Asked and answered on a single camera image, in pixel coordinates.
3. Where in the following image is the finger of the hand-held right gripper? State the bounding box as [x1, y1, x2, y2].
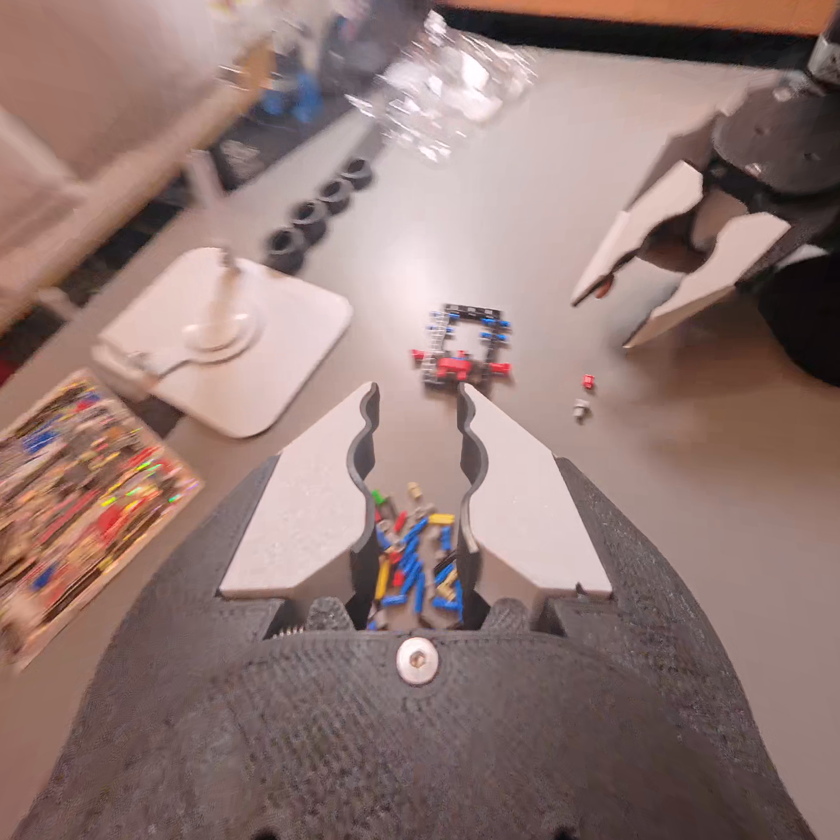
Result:
[625, 211, 793, 347]
[570, 88, 749, 308]

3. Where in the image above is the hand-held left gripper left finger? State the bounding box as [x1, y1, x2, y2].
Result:
[218, 382, 382, 601]

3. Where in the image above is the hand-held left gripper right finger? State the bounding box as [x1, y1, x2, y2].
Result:
[456, 382, 614, 601]

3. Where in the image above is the pile of small lego pieces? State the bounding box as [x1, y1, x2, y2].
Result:
[364, 482, 468, 632]

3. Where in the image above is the black lego box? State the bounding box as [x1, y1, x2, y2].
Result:
[210, 112, 368, 193]

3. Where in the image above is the dark cloth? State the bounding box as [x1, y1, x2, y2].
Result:
[758, 246, 840, 388]

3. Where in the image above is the white book stand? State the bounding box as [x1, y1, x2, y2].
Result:
[0, 39, 355, 441]

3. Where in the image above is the clear plastic bag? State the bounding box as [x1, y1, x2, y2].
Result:
[344, 10, 540, 165]

